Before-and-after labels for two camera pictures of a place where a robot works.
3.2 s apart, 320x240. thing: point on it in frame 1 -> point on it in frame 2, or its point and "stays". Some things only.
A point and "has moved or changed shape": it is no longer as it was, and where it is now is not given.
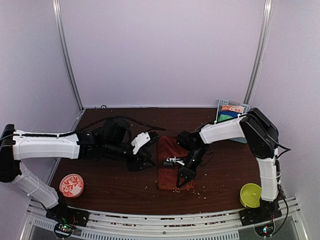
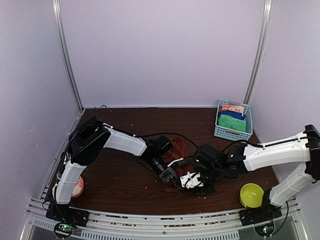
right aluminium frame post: (261, 50) stays
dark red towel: (168, 147) has moved or changed shape
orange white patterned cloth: (239, 109) stays
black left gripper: (141, 159) -> (169, 174)
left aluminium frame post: (58, 12) stays
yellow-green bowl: (250, 194) stays
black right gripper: (189, 174) -> (210, 190)
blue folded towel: (233, 114) stays
